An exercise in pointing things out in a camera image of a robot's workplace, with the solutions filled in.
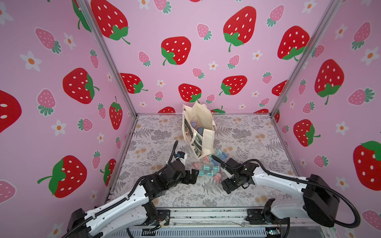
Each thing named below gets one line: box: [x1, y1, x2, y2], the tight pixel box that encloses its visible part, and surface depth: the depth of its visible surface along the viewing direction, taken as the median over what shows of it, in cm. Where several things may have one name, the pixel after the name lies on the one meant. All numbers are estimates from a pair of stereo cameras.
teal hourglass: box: [197, 170, 214, 178], surface depth 89 cm
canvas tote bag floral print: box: [181, 101, 217, 160], surface depth 93 cm
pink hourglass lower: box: [213, 173, 223, 182], surface depth 87 cm
